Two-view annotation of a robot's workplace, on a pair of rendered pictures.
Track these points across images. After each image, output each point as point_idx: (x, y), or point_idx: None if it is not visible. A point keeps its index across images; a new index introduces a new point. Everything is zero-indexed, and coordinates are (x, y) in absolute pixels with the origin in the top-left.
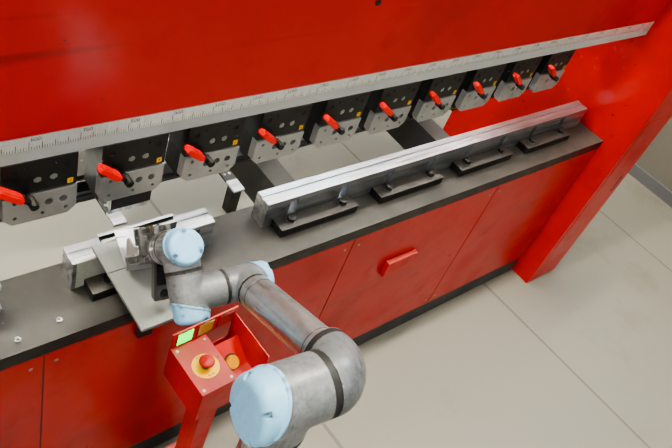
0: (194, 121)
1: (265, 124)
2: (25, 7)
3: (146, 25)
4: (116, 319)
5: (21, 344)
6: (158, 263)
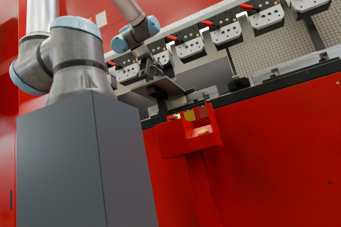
0: (172, 30)
1: None
2: (112, 11)
3: (142, 4)
4: (150, 119)
5: None
6: (135, 57)
